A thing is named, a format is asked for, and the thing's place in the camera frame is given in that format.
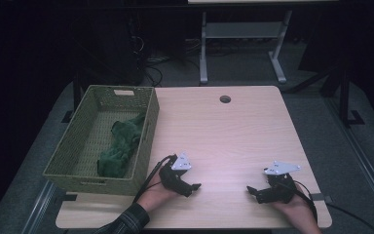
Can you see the grey metal frame table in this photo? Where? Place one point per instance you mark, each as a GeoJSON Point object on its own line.
{"type": "Point", "coordinates": [204, 48]}

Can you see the person's right hand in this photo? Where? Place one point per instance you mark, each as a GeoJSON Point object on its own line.
{"type": "Point", "coordinates": [300, 211]}

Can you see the person's left hand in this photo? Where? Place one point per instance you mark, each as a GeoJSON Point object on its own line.
{"type": "Point", "coordinates": [156, 195]}

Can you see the metal floor rail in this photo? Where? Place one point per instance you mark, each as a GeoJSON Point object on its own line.
{"type": "Point", "coordinates": [363, 159]}
{"type": "Point", "coordinates": [37, 211]}

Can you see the dark cabinet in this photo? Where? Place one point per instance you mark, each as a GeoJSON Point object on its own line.
{"type": "Point", "coordinates": [110, 48]}

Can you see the grey tape strip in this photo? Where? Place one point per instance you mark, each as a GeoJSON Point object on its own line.
{"type": "Point", "coordinates": [322, 197]}

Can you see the black metal stand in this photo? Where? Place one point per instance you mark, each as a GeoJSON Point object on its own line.
{"type": "Point", "coordinates": [344, 97]}

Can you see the black tape strip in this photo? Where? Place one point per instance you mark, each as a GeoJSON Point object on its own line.
{"type": "Point", "coordinates": [68, 197]}

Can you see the green woven basket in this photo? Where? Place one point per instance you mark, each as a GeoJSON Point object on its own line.
{"type": "Point", "coordinates": [78, 130]}

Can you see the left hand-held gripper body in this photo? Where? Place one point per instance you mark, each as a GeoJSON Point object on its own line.
{"type": "Point", "coordinates": [172, 177]}

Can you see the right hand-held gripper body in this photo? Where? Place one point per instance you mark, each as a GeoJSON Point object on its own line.
{"type": "Point", "coordinates": [280, 191]}

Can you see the round black table grommet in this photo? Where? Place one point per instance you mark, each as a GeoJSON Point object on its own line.
{"type": "Point", "coordinates": [225, 99]}

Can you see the dark green plush cloth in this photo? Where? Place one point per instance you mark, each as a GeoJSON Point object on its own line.
{"type": "Point", "coordinates": [120, 148]}

